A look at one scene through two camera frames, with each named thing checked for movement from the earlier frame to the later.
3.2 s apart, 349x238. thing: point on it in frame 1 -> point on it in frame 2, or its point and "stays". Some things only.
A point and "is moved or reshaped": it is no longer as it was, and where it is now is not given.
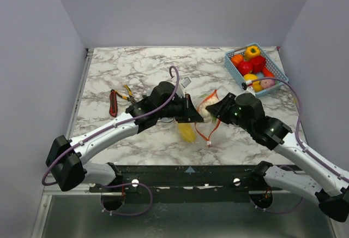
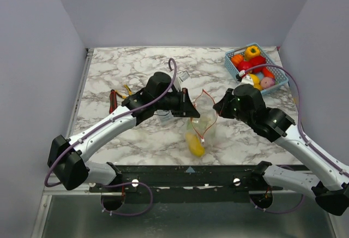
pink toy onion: x=266 y=83 stays
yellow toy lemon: x=187 y=131 -> x=194 y=144
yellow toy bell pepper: x=251 y=52 stays
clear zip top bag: x=193 y=131 is moved or reshaped
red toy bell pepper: x=258 y=62 stays
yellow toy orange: x=257 y=87 stays
